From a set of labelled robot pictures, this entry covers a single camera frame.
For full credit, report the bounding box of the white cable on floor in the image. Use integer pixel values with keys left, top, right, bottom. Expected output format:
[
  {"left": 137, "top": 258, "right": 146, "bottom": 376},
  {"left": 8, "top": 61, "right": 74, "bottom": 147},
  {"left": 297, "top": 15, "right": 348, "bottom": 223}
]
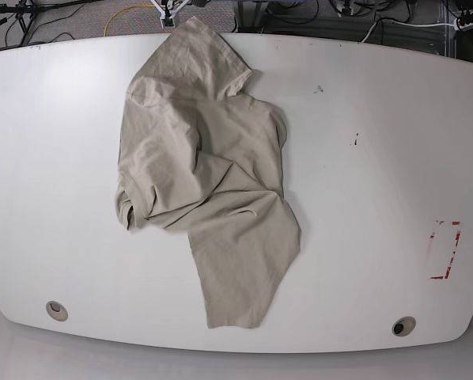
[{"left": 359, "top": 18, "right": 457, "bottom": 44}]

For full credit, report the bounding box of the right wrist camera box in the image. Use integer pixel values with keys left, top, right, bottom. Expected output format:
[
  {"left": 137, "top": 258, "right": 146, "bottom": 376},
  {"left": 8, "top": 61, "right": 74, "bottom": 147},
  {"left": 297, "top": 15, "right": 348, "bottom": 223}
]
[{"left": 161, "top": 14, "right": 174, "bottom": 29}]

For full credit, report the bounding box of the yellow cable on floor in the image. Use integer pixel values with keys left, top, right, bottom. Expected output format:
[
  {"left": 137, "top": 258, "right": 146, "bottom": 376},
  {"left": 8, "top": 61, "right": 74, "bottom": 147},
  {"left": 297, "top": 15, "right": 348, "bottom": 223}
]
[{"left": 104, "top": 4, "right": 157, "bottom": 37}]

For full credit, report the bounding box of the table cable grommet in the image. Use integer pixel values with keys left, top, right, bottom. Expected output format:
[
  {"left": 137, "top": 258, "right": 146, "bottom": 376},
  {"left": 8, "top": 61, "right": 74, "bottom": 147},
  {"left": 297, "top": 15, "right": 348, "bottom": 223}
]
[
  {"left": 392, "top": 316, "right": 416, "bottom": 337},
  {"left": 46, "top": 301, "right": 68, "bottom": 322}
]

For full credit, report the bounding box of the left table cable grommet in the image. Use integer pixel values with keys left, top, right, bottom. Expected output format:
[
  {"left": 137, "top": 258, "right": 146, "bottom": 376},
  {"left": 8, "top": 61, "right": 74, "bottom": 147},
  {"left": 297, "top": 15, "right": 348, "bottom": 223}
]
[{"left": 46, "top": 301, "right": 68, "bottom": 322}]

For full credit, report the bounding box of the white power strip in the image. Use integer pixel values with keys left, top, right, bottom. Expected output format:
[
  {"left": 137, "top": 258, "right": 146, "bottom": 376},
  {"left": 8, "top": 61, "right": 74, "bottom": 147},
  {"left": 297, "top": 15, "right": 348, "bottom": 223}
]
[{"left": 453, "top": 8, "right": 473, "bottom": 31}]

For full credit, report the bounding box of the black tripod stand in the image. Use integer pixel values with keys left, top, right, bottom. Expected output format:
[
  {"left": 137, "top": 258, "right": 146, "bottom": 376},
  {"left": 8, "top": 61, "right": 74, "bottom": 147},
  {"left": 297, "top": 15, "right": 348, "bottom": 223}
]
[{"left": 0, "top": 0, "right": 99, "bottom": 47}]

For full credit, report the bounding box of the right table cable grommet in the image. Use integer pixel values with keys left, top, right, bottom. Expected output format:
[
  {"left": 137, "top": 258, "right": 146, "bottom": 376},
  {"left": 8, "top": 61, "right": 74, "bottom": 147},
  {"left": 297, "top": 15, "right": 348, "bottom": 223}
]
[{"left": 392, "top": 316, "right": 416, "bottom": 337}]

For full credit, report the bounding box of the beige T-shirt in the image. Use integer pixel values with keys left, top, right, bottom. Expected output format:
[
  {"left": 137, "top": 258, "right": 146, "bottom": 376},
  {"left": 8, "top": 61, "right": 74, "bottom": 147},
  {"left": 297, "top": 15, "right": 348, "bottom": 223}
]
[{"left": 115, "top": 17, "right": 301, "bottom": 329}]

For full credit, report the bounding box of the red tape rectangle marking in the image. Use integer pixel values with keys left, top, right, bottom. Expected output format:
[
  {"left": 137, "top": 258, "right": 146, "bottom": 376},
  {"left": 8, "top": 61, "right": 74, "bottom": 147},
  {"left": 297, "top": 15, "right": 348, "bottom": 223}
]
[{"left": 426, "top": 220, "right": 461, "bottom": 280}]

